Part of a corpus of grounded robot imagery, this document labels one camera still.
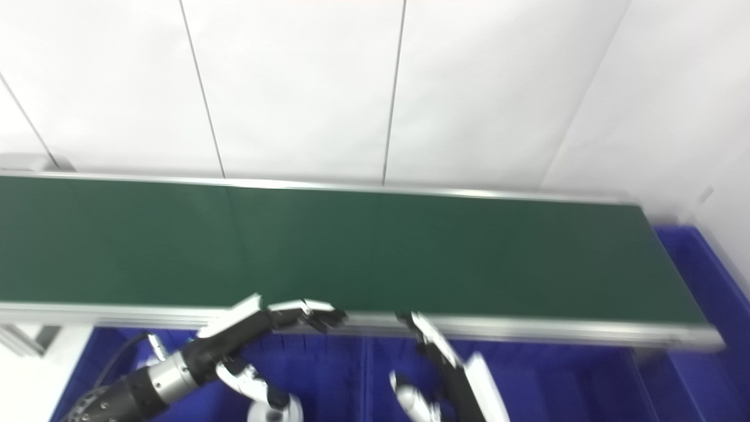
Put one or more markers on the blue plastic bin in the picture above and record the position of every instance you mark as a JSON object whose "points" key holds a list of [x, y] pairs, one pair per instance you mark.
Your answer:
{"points": [[703, 281], [328, 375], [562, 381]]}

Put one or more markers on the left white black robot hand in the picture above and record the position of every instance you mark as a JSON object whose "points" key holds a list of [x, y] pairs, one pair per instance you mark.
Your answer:
{"points": [[240, 331]]}

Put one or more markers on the green conveyor belt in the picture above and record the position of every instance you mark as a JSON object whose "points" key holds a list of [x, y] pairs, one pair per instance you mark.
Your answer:
{"points": [[375, 252]]}

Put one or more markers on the white plastic part with holes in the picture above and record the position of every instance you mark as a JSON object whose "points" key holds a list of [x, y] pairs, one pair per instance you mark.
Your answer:
{"points": [[293, 413]]}

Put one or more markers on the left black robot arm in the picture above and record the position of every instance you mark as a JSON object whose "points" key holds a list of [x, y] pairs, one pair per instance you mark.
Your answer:
{"points": [[135, 390]]}

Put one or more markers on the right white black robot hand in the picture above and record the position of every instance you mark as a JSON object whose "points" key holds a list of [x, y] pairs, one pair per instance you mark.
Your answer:
{"points": [[469, 392]]}

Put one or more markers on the aluminium conveyor support leg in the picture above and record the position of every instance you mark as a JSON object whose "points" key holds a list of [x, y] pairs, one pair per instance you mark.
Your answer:
{"points": [[26, 339]]}

